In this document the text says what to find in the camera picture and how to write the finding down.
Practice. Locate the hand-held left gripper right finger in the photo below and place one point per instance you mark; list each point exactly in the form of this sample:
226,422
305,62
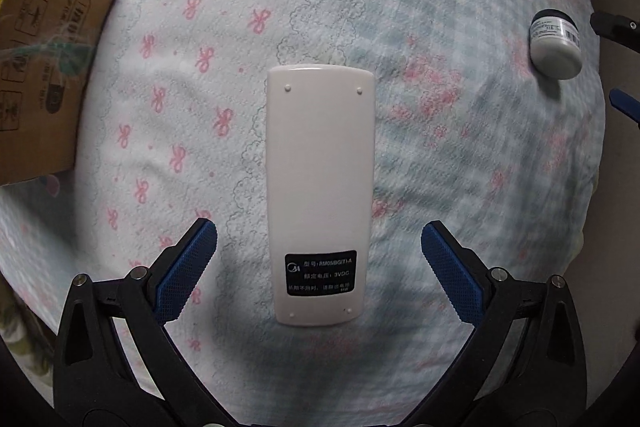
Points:
455,279

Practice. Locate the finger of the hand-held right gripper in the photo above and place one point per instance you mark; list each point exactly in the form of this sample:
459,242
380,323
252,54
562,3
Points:
612,25
625,104

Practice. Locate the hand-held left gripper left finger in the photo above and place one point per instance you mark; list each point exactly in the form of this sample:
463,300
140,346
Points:
185,274

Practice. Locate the small white labelled jar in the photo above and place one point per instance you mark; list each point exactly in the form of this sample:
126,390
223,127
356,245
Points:
557,52

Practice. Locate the white remote control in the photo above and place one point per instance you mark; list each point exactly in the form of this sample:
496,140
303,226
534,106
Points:
320,167

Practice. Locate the cardboard box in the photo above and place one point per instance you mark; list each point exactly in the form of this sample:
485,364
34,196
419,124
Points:
55,32

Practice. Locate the blue checked bed sheet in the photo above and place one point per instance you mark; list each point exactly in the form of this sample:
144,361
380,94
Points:
440,182

